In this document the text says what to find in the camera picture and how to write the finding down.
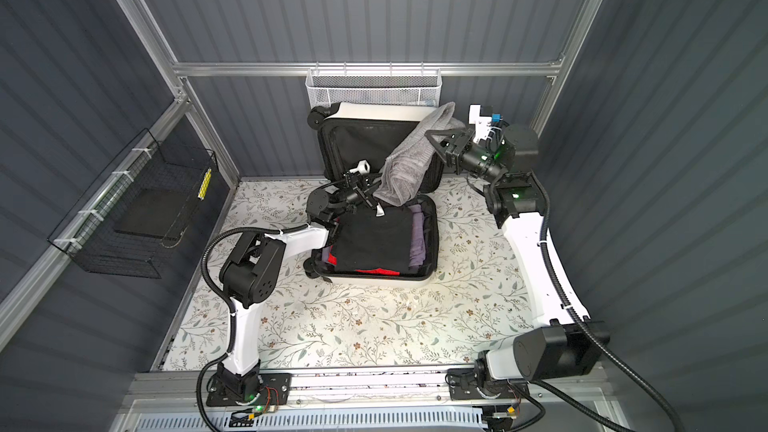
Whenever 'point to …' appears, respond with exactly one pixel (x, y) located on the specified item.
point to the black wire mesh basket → (138, 208)
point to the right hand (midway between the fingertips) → (427, 139)
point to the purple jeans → (417, 254)
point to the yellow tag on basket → (204, 184)
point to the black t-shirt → (368, 241)
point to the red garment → (377, 271)
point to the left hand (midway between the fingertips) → (390, 176)
